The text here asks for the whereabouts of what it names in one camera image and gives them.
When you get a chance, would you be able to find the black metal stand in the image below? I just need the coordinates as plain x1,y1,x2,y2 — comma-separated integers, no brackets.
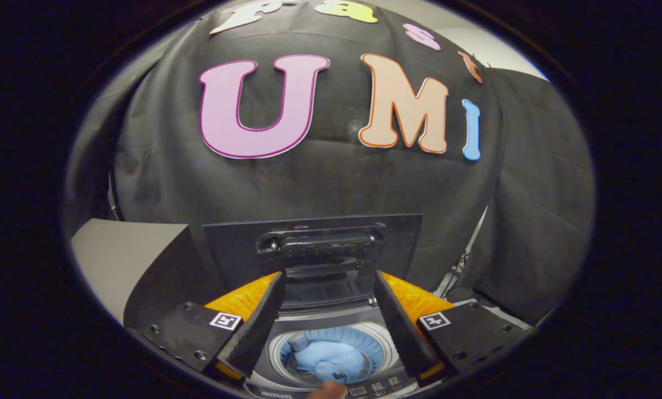
108,171,125,222

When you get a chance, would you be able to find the light blue shirt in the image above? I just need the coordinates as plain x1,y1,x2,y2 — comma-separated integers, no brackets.
288,335,365,384

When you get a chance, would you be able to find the black backdrop cloth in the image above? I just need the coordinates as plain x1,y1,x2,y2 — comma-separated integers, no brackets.
62,0,596,328

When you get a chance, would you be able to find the dark cabinet with beige door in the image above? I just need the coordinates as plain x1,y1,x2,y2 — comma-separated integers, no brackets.
70,218,226,328

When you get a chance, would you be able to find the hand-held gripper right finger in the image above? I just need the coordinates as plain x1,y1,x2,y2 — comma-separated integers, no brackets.
374,270,531,383

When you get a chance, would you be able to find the black cable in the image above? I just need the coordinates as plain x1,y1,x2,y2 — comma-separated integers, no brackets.
436,208,489,300

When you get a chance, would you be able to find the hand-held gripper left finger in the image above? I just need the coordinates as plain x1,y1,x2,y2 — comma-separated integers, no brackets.
125,270,286,383

